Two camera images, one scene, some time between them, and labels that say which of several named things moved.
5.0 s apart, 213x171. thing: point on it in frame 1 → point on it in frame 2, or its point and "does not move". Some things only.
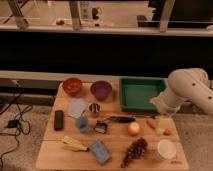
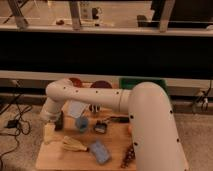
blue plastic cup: (82, 123) does not move
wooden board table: (86, 130) does not move
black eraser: (58, 120) does not move
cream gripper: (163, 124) → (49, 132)
